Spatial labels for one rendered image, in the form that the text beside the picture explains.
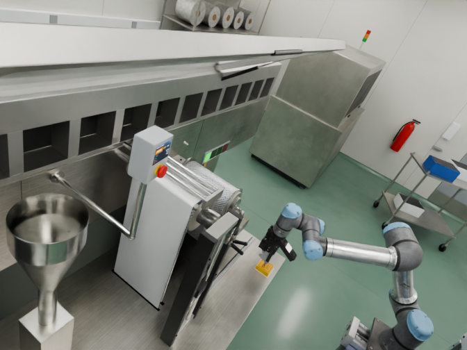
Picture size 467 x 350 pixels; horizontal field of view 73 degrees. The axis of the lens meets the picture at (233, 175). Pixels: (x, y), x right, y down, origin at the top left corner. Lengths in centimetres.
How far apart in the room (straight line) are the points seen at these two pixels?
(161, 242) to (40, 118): 52
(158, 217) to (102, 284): 43
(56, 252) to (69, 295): 68
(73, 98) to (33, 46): 63
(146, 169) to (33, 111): 32
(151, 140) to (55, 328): 56
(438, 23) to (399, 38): 48
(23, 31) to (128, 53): 9
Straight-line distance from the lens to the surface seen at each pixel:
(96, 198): 118
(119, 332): 128
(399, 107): 559
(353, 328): 188
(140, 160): 66
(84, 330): 128
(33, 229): 81
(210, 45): 44
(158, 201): 103
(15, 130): 86
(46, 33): 29
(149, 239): 115
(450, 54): 552
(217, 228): 89
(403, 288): 174
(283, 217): 139
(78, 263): 138
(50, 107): 88
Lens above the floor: 203
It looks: 32 degrees down
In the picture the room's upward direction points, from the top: 22 degrees clockwise
